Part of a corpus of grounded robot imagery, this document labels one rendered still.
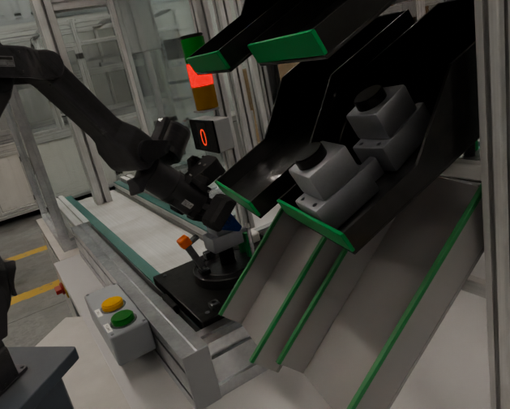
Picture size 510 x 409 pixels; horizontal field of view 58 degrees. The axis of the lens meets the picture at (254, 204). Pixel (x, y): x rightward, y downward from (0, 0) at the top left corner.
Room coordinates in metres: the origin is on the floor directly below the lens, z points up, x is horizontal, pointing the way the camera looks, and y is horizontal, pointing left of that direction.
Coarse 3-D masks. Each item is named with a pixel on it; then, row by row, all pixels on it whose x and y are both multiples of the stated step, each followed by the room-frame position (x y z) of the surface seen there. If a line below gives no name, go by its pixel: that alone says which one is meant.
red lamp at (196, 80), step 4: (188, 64) 1.02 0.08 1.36; (188, 68) 1.02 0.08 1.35; (188, 72) 1.03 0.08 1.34; (192, 72) 1.02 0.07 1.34; (192, 76) 1.02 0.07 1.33; (196, 76) 1.01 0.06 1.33; (200, 76) 1.01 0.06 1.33; (204, 76) 1.01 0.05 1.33; (208, 76) 1.02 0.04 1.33; (192, 80) 1.02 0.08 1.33; (196, 80) 1.01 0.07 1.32; (200, 80) 1.01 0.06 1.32; (204, 80) 1.01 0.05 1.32; (208, 80) 1.02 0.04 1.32; (212, 80) 1.03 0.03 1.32; (192, 84) 1.02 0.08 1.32; (196, 84) 1.02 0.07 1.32; (200, 84) 1.01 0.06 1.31; (204, 84) 1.01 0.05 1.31
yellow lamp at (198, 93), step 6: (210, 84) 1.02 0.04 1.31; (192, 90) 1.03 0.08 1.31; (198, 90) 1.02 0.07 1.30; (204, 90) 1.01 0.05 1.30; (210, 90) 1.02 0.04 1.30; (198, 96) 1.02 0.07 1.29; (204, 96) 1.01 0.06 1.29; (210, 96) 1.02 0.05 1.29; (198, 102) 1.02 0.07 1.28; (204, 102) 1.01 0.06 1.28; (210, 102) 1.01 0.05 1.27; (216, 102) 1.03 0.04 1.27; (198, 108) 1.02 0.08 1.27; (204, 108) 1.01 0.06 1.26; (210, 108) 1.01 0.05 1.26
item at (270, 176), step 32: (384, 32) 0.54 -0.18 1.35; (320, 64) 0.66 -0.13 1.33; (352, 64) 0.53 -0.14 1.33; (288, 96) 0.64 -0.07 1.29; (320, 96) 0.65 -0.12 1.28; (352, 96) 0.52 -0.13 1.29; (288, 128) 0.64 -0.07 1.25; (320, 128) 0.51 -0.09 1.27; (256, 160) 0.62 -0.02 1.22; (288, 160) 0.57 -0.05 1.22; (224, 192) 0.59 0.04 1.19; (256, 192) 0.54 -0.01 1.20
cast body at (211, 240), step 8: (208, 232) 0.82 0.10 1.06; (216, 232) 0.79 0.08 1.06; (224, 232) 0.79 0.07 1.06; (232, 232) 0.80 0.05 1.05; (240, 232) 0.81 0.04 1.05; (208, 240) 0.80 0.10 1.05; (216, 240) 0.79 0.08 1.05; (224, 240) 0.79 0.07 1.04; (232, 240) 0.80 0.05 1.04; (240, 240) 0.81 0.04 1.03; (208, 248) 0.80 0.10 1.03; (216, 248) 0.78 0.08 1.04; (224, 248) 0.79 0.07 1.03
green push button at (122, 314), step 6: (120, 312) 0.74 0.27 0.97; (126, 312) 0.73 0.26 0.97; (132, 312) 0.73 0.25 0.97; (114, 318) 0.72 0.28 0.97; (120, 318) 0.72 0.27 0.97; (126, 318) 0.71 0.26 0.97; (132, 318) 0.72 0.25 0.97; (114, 324) 0.71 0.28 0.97; (120, 324) 0.71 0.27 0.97; (126, 324) 0.71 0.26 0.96
